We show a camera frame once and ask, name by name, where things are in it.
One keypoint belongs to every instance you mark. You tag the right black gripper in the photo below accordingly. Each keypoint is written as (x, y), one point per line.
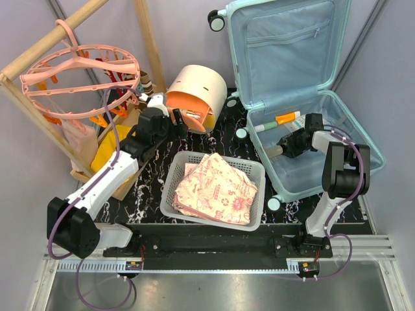
(292, 151)

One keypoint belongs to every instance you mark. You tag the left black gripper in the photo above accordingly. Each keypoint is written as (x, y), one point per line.
(179, 131)

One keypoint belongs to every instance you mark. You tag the cream cosmetic bottle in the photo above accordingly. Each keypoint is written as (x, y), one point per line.
(193, 115)

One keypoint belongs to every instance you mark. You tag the small clear glass bottle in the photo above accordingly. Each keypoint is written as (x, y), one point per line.
(274, 151)

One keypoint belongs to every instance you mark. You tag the white cosmetic box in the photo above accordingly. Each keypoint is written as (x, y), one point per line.
(296, 124)

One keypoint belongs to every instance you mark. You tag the orange capped tube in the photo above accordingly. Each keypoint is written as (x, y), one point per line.
(288, 117)

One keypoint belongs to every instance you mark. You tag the pink toy washing machine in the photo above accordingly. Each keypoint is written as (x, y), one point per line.
(201, 90)

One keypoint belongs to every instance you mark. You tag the cream pink cartoon print cloth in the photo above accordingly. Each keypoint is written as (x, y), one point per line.
(214, 190)

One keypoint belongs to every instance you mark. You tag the light blue ribbed suitcase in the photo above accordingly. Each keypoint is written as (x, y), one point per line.
(285, 56)

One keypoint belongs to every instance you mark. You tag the pale green tube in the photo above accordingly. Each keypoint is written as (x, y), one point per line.
(266, 126)

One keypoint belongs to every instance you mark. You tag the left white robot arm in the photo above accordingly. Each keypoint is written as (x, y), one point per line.
(71, 221)

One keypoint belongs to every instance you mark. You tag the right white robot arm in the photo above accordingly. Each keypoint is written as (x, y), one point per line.
(345, 176)

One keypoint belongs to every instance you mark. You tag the brown striped sock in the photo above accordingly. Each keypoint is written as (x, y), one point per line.
(145, 84)

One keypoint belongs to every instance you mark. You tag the red hanging sock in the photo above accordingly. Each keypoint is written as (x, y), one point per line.
(124, 71)

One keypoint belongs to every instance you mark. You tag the yellow cloth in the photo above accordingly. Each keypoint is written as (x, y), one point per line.
(108, 147)

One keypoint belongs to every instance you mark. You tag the translucent plastic bag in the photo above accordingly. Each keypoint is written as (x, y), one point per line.
(82, 138)

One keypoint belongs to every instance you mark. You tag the pink round clip hanger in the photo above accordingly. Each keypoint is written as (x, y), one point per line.
(74, 72)

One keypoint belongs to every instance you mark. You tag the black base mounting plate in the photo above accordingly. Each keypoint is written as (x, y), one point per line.
(211, 262)

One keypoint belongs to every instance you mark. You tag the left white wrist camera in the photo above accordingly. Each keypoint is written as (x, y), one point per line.
(158, 101)

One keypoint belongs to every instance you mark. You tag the aluminium rail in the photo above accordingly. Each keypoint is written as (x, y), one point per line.
(373, 249)

